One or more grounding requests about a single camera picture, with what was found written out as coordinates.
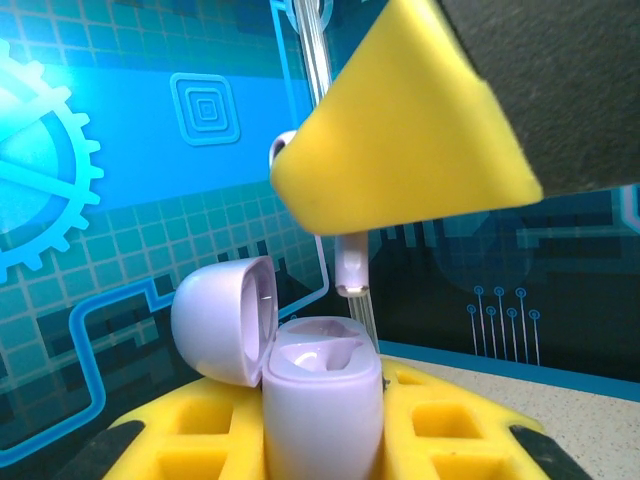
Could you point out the purple earbud charging case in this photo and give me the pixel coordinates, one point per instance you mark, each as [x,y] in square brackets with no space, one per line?
[320,415]

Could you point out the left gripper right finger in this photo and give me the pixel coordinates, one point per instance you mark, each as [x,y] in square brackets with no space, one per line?
[450,425]

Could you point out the aluminium frame post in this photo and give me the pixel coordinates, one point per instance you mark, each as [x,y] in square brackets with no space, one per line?
[310,50]

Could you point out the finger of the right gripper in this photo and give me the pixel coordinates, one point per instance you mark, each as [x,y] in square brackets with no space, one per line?
[410,140]

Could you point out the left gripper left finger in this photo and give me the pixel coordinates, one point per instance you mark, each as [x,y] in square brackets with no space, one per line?
[200,425]

